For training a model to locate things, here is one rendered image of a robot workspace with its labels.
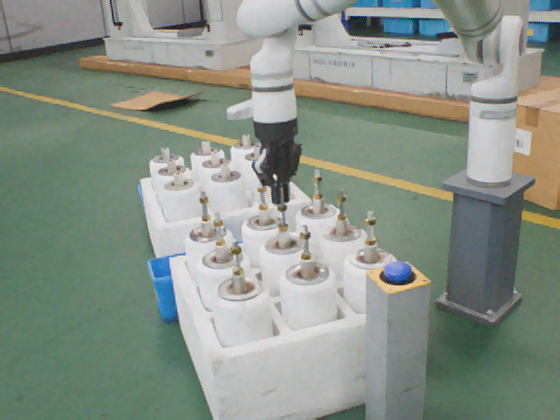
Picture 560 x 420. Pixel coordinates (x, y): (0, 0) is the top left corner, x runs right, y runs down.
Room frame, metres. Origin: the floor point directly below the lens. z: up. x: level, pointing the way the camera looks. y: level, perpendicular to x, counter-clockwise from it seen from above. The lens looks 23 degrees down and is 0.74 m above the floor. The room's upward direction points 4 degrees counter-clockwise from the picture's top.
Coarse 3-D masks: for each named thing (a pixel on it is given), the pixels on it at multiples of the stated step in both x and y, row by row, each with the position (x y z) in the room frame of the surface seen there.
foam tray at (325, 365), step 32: (192, 288) 0.99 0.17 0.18; (192, 320) 0.89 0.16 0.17; (352, 320) 0.84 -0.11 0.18; (192, 352) 0.97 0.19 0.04; (224, 352) 0.78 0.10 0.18; (256, 352) 0.77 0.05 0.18; (288, 352) 0.79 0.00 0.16; (320, 352) 0.81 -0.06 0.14; (352, 352) 0.82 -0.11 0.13; (224, 384) 0.76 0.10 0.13; (256, 384) 0.77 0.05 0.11; (288, 384) 0.79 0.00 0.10; (320, 384) 0.81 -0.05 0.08; (352, 384) 0.82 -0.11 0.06; (224, 416) 0.76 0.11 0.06; (256, 416) 0.77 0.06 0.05; (288, 416) 0.79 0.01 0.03; (320, 416) 0.80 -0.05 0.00
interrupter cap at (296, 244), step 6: (270, 240) 1.02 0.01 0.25; (276, 240) 1.02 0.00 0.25; (294, 240) 1.01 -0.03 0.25; (300, 240) 1.01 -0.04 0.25; (264, 246) 0.99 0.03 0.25; (270, 246) 0.99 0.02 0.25; (276, 246) 1.00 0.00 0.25; (294, 246) 0.99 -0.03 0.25; (300, 246) 0.98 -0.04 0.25; (270, 252) 0.97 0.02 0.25; (276, 252) 0.96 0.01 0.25; (282, 252) 0.96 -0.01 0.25; (288, 252) 0.96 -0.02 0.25; (294, 252) 0.96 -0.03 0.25
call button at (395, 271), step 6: (390, 264) 0.75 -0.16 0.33; (396, 264) 0.75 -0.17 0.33; (402, 264) 0.75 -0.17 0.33; (408, 264) 0.74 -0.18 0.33; (384, 270) 0.74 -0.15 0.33; (390, 270) 0.73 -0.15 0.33; (396, 270) 0.73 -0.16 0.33; (402, 270) 0.73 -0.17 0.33; (408, 270) 0.73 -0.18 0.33; (390, 276) 0.73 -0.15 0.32; (396, 276) 0.72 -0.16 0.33; (402, 276) 0.72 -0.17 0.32; (408, 276) 0.73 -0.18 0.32
